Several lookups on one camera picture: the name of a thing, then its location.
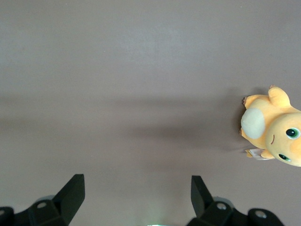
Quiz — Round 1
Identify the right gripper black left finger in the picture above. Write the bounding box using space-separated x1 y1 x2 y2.
0 174 86 226

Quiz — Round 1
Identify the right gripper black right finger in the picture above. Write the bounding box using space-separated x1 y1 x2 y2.
185 175 285 226

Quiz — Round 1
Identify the orange plush toy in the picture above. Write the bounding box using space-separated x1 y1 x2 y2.
239 85 301 168

